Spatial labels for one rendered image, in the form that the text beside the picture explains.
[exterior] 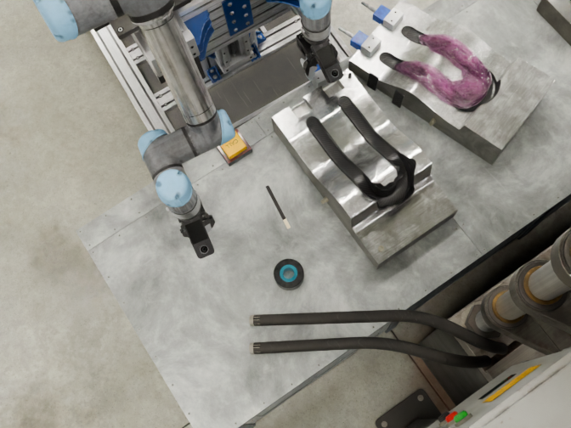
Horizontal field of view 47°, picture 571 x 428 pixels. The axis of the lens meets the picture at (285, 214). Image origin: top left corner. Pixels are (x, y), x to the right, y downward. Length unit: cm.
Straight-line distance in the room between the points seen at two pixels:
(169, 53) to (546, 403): 96
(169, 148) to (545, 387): 92
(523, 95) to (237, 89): 120
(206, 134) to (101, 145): 145
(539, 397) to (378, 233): 77
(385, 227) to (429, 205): 13
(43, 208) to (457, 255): 176
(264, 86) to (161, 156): 120
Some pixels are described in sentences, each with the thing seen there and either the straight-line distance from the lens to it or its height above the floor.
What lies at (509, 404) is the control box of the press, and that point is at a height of 147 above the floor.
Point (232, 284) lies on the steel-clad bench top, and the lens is 180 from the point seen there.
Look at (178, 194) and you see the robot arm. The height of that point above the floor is 120.
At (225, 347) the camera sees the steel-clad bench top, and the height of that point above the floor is 80.
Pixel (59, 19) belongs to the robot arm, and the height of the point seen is 150.
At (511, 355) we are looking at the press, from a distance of 183.
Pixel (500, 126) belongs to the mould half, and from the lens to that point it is 186.
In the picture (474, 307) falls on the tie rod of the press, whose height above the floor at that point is 83.
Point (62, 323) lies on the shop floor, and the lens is 277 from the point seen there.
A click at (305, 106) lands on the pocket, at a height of 86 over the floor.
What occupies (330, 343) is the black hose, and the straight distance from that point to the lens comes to 169.
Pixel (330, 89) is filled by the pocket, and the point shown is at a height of 86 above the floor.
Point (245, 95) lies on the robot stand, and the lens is 266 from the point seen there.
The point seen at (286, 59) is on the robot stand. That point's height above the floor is 21.
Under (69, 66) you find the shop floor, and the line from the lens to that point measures 316.
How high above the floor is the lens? 255
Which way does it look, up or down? 72 degrees down
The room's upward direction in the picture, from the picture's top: 11 degrees counter-clockwise
